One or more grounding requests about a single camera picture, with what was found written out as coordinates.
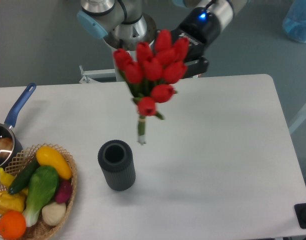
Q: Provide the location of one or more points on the red tulip bouquet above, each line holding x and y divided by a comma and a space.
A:
151, 74

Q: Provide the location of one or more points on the white garlic bulb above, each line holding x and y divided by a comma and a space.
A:
53, 213

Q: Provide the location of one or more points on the green bok choy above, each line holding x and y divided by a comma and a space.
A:
41, 188

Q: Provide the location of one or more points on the dark green cucumber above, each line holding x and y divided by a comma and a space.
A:
22, 180

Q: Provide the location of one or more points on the purple red onion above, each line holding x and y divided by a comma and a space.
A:
64, 192

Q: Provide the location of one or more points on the yellow banana pepper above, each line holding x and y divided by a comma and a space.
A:
6, 179

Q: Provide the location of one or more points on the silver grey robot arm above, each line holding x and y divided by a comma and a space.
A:
123, 24

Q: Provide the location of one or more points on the yellow squash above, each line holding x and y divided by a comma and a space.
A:
48, 156

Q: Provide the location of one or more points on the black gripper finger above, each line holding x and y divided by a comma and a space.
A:
195, 67

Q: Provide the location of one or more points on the orange fruit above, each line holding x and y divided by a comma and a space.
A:
12, 225

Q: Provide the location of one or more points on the yellow pumpkin gourd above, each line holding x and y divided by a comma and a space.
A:
15, 202

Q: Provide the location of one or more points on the brown bread roll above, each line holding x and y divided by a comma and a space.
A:
6, 147

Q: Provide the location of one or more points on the blue handled saucepan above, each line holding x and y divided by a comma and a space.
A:
10, 122

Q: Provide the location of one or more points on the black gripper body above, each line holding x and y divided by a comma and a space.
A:
201, 28

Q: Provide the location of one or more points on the white frame at right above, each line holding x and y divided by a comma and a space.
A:
297, 120

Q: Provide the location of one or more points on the black device at edge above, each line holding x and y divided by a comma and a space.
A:
300, 210

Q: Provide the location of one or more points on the dark grey ribbed vase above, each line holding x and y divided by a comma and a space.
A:
115, 159

